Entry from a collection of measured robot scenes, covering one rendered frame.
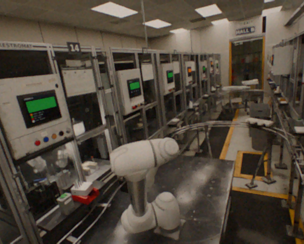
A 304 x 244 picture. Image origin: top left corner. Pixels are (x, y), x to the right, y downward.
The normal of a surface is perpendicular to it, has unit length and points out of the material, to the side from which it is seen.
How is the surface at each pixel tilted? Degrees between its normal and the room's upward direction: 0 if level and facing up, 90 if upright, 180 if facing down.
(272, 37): 90
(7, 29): 90
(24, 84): 90
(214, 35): 90
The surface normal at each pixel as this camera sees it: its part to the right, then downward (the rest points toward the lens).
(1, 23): 0.88, 0.03
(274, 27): -0.46, 0.31
